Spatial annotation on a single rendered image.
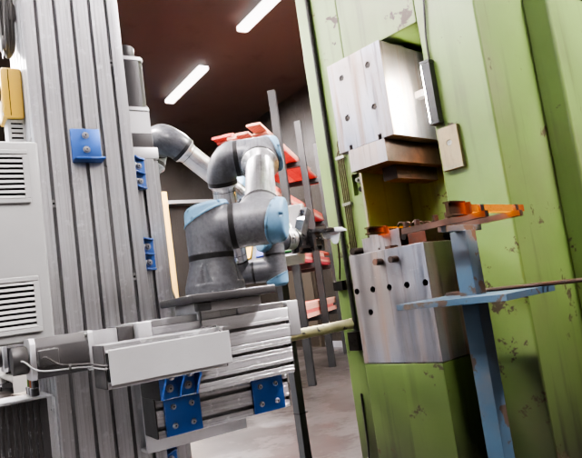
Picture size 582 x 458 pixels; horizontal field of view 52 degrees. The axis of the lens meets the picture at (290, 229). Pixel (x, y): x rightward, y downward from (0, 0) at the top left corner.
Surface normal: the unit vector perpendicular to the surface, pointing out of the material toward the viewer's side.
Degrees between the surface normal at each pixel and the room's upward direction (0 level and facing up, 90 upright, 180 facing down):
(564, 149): 90
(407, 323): 90
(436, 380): 90
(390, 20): 90
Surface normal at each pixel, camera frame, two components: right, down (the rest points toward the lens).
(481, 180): -0.74, 0.03
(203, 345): 0.52, -0.17
